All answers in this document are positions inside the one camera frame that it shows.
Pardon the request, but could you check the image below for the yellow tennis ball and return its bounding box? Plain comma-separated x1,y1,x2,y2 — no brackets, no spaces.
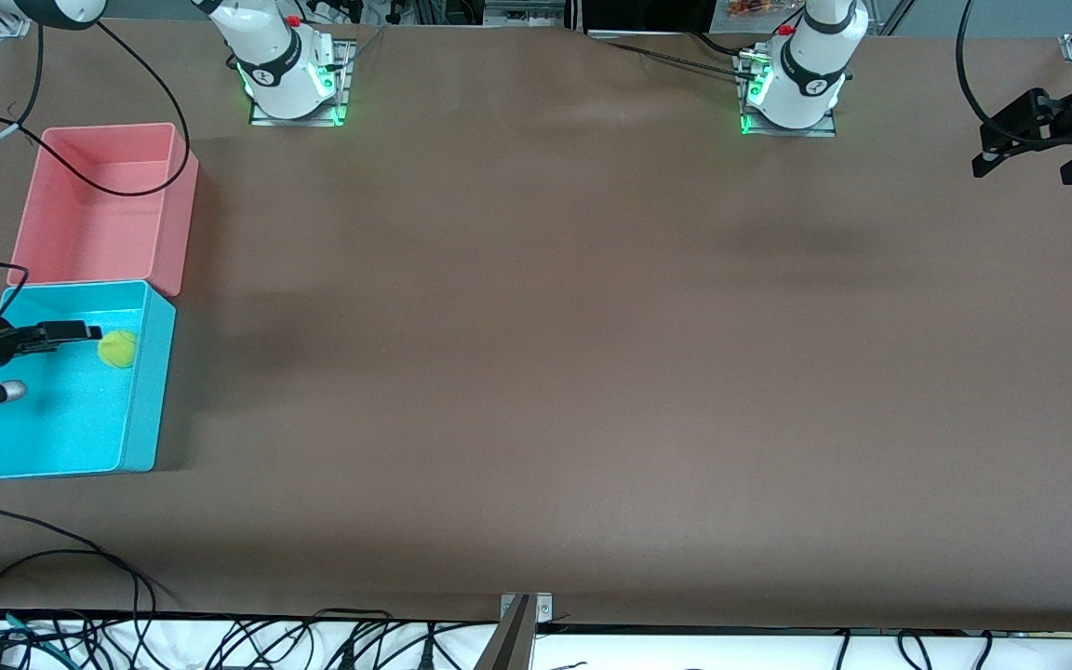
96,329,140,369

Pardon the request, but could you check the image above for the blue plastic bin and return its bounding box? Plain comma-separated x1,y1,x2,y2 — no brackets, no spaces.
0,279,178,482

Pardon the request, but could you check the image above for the pink plastic bin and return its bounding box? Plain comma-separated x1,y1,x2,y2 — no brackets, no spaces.
7,122,200,298

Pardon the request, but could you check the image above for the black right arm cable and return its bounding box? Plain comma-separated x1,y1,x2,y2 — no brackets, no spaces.
20,19,194,198

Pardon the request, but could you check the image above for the thin black cable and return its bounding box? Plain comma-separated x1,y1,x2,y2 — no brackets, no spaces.
0,23,46,150

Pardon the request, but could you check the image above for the black base cable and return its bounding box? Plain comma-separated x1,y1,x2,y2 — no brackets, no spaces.
587,28,756,80

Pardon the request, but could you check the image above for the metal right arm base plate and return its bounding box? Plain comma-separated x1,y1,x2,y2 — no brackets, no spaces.
249,39,352,127

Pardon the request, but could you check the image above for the grey camera pole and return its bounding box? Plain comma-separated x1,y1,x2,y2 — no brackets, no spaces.
471,596,538,670

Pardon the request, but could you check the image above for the metal mounting bracket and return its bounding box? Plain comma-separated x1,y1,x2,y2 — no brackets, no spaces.
499,592,555,624

